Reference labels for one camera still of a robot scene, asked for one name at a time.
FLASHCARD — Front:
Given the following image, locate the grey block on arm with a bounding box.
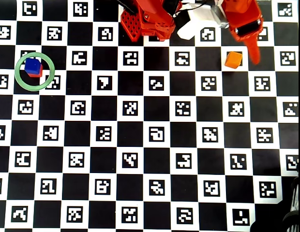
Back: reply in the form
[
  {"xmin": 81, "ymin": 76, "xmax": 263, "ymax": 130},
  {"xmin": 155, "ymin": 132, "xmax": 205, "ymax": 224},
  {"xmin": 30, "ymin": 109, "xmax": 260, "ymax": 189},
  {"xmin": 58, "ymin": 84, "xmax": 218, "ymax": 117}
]
[{"xmin": 211, "ymin": 5, "xmax": 230, "ymax": 28}]

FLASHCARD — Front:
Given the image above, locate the black flexible tripod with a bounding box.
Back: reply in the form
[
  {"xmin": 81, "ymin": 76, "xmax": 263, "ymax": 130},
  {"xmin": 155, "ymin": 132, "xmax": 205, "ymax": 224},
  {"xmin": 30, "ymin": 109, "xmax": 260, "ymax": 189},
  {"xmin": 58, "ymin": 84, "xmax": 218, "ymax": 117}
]
[{"xmin": 251, "ymin": 166, "xmax": 300, "ymax": 232}]

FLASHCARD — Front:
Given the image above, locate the blue cube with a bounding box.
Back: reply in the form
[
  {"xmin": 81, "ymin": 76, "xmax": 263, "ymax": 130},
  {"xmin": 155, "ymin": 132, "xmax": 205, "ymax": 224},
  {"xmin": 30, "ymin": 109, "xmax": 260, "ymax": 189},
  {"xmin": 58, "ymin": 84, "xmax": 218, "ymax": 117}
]
[{"xmin": 24, "ymin": 57, "xmax": 42, "ymax": 73}]

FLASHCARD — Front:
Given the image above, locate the green ring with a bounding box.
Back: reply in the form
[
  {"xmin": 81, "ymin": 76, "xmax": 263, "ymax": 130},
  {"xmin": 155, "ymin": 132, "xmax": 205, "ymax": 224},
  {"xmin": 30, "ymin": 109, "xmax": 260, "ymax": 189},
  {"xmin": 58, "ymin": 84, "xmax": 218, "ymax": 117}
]
[{"xmin": 14, "ymin": 52, "xmax": 56, "ymax": 92}]

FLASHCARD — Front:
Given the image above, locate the black white marker mat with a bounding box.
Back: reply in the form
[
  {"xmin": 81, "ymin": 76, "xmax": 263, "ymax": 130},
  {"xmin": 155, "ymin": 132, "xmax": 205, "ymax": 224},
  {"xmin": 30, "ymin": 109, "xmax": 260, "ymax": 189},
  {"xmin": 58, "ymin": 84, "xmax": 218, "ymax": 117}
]
[{"xmin": 0, "ymin": 0, "xmax": 300, "ymax": 232}]

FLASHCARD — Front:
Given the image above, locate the red robot base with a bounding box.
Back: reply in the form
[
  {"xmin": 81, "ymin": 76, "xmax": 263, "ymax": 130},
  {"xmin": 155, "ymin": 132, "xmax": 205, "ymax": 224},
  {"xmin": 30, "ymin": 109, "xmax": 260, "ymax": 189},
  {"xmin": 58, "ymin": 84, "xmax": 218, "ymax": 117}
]
[{"xmin": 120, "ymin": 9, "xmax": 176, "ymax": 42}]

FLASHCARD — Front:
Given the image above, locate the red cube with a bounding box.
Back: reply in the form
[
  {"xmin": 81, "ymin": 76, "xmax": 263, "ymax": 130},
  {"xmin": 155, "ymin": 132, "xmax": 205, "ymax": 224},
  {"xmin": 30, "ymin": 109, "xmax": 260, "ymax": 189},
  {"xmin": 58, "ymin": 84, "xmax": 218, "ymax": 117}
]
[{"xmin": 27, "ymin": 63, "xmax": 44, "ymax": 78}]

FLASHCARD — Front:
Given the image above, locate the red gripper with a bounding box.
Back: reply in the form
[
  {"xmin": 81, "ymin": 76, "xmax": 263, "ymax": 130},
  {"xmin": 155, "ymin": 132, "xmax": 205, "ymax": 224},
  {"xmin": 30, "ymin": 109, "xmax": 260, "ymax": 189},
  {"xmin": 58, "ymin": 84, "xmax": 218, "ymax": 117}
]
[{"xmin": 227, "ymin": 14, "xmax": 264, "ymax": 65}]

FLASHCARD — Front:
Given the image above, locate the orange cube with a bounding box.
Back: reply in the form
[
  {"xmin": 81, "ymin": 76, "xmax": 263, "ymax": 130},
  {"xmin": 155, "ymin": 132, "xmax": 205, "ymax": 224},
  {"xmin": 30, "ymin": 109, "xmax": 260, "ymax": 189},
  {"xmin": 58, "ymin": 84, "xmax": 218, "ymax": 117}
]
[{"xmin": 224, "ymin": 51, "xmax": 243, "ymax": 71}]

